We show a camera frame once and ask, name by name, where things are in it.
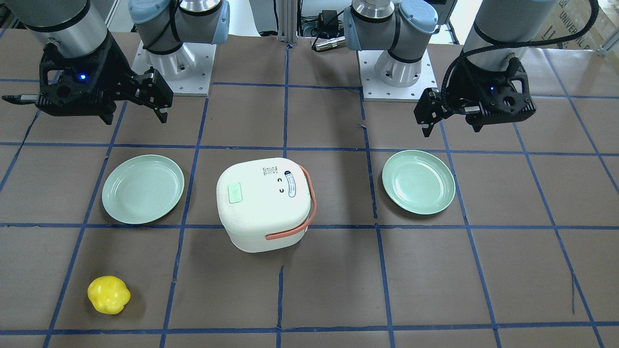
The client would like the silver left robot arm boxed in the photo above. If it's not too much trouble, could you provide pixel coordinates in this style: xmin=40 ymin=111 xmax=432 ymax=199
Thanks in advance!
xmin=343 ymin=0 xmax=555 ymax=137

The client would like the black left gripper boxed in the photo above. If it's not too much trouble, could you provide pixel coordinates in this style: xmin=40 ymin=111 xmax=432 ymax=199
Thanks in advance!
xmin=414 ymin=57 xmax=536 ymax=137

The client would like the yellow bell pepper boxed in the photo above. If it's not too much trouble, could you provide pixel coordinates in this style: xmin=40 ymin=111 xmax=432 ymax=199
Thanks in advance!
xmin=87 ymin=275 xmax=132 ymax=315

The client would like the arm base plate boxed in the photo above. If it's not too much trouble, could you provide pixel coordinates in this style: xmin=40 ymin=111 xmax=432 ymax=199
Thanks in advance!
xmin=131 ymin=42 xmax=218 ymax=97
xmin=357 ymin=50 xmax=438 ymax=102

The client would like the white rice cooker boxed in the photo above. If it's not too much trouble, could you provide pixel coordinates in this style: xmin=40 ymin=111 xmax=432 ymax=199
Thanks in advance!
xmin=216 ymin=157 xmax=318 ymax=253

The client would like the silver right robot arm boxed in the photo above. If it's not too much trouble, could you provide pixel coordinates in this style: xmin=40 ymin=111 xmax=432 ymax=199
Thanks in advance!
xmin=2 ymin=0 xmax=230 ymax=125

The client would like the cardboard box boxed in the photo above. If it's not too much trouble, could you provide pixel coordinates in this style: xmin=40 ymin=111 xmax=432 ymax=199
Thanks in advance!
xmin=537 ymin=0 xmax=619 ymax=49

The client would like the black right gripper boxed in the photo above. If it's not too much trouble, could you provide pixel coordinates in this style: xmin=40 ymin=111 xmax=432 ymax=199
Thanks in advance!
xmin=2 ymin=33 xmax=173 ymax=125

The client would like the aluminium frame post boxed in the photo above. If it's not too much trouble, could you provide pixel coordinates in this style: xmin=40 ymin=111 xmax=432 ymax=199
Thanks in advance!
xmin=275 ymin=0 xmax=301 ymax=46

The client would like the light green plate far side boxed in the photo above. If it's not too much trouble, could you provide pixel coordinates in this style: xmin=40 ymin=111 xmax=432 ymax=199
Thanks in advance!
xmin=381 ymin=150 xmax=456 ymax=215

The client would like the light green plate near pepper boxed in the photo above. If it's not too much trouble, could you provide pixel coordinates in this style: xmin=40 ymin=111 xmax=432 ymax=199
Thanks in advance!
xmin=102 ymin=154 xmax=184 ymax=225

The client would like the black power adapter with cables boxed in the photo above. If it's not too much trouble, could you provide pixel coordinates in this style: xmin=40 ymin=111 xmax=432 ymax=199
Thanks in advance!
xmin=299 ymin=10 xmax=346 ymax=52

